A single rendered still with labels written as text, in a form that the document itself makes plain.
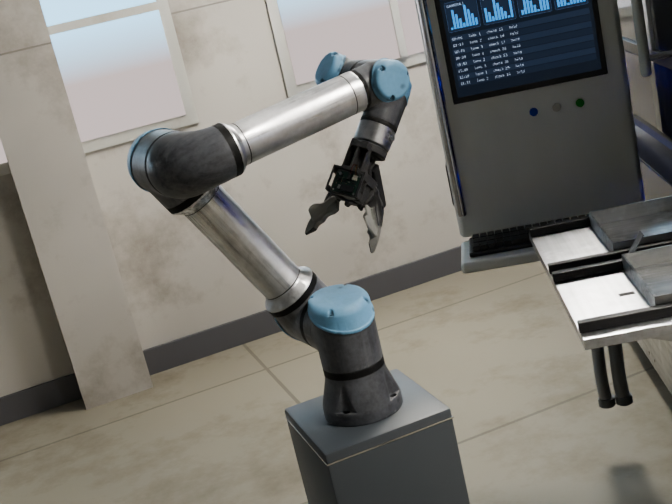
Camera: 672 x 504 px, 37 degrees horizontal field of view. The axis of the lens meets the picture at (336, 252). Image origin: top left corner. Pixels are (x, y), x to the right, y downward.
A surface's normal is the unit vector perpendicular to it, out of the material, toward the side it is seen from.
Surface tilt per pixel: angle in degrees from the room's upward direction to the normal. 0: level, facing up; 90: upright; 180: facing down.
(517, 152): 90
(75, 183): 90
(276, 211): 90
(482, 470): 0
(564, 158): 90
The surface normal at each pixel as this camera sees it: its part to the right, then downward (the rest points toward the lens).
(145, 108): 0.34, 0.18
